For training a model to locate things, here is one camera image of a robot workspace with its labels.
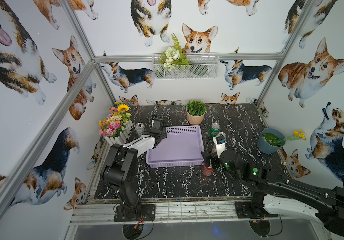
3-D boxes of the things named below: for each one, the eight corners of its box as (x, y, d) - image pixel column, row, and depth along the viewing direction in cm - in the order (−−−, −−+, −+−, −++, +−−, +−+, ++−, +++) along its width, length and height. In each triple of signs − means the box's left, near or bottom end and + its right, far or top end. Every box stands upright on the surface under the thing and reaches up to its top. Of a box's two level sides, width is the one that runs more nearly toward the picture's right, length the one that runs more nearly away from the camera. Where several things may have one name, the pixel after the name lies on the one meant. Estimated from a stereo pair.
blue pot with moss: (255, 151, 97) (262, 142, 89) (258, 135, 105) (265, 126, 97) (275, 159, 94) (284, 150, 85) (277, 142, 102) (285, 132, 93)
